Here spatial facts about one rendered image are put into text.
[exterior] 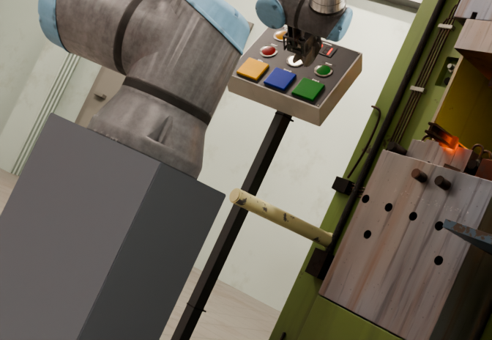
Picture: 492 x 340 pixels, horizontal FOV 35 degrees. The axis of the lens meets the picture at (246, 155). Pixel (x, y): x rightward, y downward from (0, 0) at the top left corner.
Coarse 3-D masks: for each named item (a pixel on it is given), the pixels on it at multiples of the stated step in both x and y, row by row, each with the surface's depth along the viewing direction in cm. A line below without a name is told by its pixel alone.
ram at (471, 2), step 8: (464, 0) 225; (472, 0) 223; (480, 0) 221; (488, 0) 219; (464, 8) 224; (472, 8) 222; (480, 8) 220; (488, 8) 218; (456, 16) 225; (464, 16) 223; (472, 16) 222; (480, 16) 219; (488, 16) 217
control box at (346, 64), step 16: (272, 32) 253; (256, 48) 248; (336, 48) 244; (240, 64) 244; (272, 64) 243; (288, 64) 242; (320, 64) 240; (336, 64) 240; (352, 64) 239; (240, 80) 240; (320, 80) 236; (336, 80) 235; (352, 80) 243; (256, 96) 241; (272, 96) 237; (288, 96) 233; (320, 96) 231; (336, 96) 236; (288, 112) 238; (304, 112) 233; (320, 112) 230
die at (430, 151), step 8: (416, 144) 218; (424, 144) 216; (432, 144) 214; (408, 152) 219; (416, 152) 217; (424, 152) 215; (432, 152) 213; (440, 152) 211; (448, 152) 210; (456, 152) 208; (464, 152) 206; (472, 152) 205; (424, 160) 214; (432, 160) 212; (440, 160) 210; (448, 160) 209; (456, 160) 207; (464, 160) 205; (464, 168) 204
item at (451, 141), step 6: (432, 126) 203; (438, 126) 203; (426, 132) 204; (432, 132) 203; (438, 132) 205; (444, 132) 205; (438, 138) 205; (444, 138) 207; (450, 138) 209; (456, 138) 208; (444, 144) 209; (450, 144) 208; (456, 144) 208
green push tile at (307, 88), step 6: (306, 78) 236; (300, 84) 235; (306, 84) 234; (312, 84) 234; (318, 84) 234; (294, 90) 233; (300, 90) 233; (306, 90) 233; (312, 90) 232; (318, 90) 232; (300, 96) 232; (306, 96) 231; (312, 96) 231
